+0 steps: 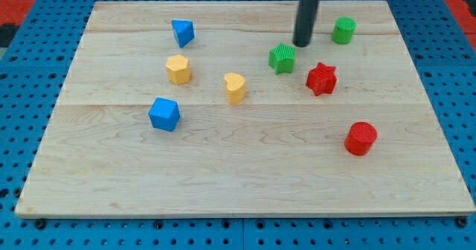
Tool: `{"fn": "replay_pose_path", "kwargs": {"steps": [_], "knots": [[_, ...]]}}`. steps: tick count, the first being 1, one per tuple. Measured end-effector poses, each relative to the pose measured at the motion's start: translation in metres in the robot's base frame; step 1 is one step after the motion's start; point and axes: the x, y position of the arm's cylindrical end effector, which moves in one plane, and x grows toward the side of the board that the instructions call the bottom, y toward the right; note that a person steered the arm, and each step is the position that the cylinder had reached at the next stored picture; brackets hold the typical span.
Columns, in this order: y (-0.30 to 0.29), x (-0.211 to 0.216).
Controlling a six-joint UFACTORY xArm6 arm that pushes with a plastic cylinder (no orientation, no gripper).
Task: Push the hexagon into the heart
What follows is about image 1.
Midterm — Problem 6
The yellow heart block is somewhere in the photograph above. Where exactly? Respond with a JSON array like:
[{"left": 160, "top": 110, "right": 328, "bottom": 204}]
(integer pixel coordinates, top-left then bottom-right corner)
[{"left": 224, "top": 73, "right": 245, "bottom": 104}]

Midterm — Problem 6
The yellow hexagon block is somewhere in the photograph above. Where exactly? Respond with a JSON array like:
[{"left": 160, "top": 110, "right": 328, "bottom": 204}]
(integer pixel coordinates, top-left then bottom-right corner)
[{"left": 165, "top": 54, "right": 191, "bottom": 85}]

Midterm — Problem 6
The light wooden board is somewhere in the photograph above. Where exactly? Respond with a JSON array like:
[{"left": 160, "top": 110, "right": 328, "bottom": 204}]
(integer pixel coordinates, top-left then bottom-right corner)
[{"left": 16, "top": 1, "right": 475, "bottom": 219}]

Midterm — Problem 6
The green star block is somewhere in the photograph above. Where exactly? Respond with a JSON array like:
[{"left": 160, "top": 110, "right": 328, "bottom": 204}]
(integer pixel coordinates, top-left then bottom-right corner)
[{"left": 268, "top": 43, "right": 295, "bottom": 75}]

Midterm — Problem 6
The blue cube block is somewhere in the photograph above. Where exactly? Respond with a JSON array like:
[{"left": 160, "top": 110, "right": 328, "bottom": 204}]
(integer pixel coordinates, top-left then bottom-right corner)
[{"left": 148, "top": 97, "right": 180, "bottom": 132}]

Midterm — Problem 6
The red star block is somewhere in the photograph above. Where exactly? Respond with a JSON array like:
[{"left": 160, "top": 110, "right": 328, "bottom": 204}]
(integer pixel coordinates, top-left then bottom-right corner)
[{"left": 306, "top": 62, "right": 338, "bottom": 96}]

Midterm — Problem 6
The blue triangle block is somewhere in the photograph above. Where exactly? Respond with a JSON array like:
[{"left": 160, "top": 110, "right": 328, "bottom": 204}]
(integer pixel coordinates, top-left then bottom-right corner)
[{"left": 171, "top": 19, "right": 195, "bottom": 48}]

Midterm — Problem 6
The red cylinder block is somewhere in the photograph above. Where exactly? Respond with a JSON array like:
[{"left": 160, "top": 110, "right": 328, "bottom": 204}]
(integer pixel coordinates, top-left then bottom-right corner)
[{"left": 344, "top": 121, "right": 378, "bottom": 156}]

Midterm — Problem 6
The green cylinder block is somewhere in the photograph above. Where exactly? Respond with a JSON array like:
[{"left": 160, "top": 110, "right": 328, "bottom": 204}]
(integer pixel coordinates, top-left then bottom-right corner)
[{"left": 331, "top": 16, "right": 357, "bottom": 45}]

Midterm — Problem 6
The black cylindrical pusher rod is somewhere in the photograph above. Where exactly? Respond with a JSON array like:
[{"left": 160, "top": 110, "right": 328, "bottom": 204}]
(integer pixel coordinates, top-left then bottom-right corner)
[{"left": 292, "top": 0, "right": 321, "bottom": 48}]

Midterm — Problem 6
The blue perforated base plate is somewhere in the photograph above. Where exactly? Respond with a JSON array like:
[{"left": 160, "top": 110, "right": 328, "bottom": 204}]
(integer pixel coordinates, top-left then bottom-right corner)
[{"left": 1, "top": 0, "right": 475, "bottom": 249}]

